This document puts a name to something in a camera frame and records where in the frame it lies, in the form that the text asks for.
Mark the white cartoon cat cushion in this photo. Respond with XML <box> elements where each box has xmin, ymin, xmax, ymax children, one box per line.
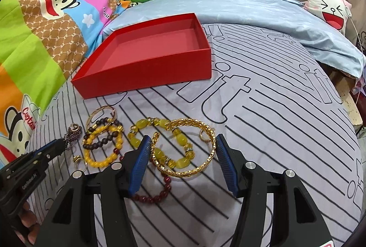
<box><xmin>304</xmin><ymin>0</ymin><xmax>352</xmax><ymax>35</ymax></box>

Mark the yellow round bead bracelet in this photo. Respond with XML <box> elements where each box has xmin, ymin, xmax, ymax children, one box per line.
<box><xmin>82</xmin><ymin>124</ymin><xmax>124</xmax><ymax>169</ymax></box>

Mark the wide gold filigree bangle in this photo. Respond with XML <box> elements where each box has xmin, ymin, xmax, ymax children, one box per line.
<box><xmin>151</xmin><ymin>118</ymin><xmax>216</xmax><ymax>179</ymax></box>

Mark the yellow jade chunky bracelet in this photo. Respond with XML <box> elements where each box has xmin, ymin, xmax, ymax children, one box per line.
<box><xmin>127</xmin><ymin>117</ymin><xmax>196</xmax><ymax>170</ymax></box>

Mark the red shallow cardboard box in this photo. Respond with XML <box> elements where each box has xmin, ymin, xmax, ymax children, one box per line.
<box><xmin>71</xmin><ymin>13</ymin><xmax>212</xmax><ymax>99</ymax></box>

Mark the person's left hand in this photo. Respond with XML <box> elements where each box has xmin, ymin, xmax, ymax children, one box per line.
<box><xmin>15</xmin><ymin>202</ymin><xmax>40</xmax><ymax>245</ymax></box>

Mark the dark red bead bracelet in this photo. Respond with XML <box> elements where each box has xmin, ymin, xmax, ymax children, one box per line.
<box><xmin>113</xmin><ymin>148</ymin><xmax>172</xmax><ymax>204</ymax></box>

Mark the dark brown bead bracelet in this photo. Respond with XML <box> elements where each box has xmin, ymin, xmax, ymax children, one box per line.
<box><xmin>82</xmin><ymin>117</ymin><xmax>123</xmax><ymax>152</ymax></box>

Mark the thin gold bangle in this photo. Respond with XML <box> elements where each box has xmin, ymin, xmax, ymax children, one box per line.
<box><xmin>86</xmin><ymin>105</ymin><xmax>117</xmax><ymax>129</ymax></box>

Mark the dark purple bead chain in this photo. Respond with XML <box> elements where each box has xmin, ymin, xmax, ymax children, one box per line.
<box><xmin>63</xmin><ymin>122</ymin><xmax>84</xmax><ymax>152</ymax></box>

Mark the colourful cartoon monkey quilt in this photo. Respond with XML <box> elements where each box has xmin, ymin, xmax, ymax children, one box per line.
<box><xmin>1</xmin><ymin>0</ymin><xmax>124</xmax><ymax>165</ymax></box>

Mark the light blue pillow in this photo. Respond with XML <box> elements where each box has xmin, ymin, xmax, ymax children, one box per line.
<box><xmin>102</xmin><ymin>0</ymin><xmax>365</xmax><ymax>78</ymax></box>

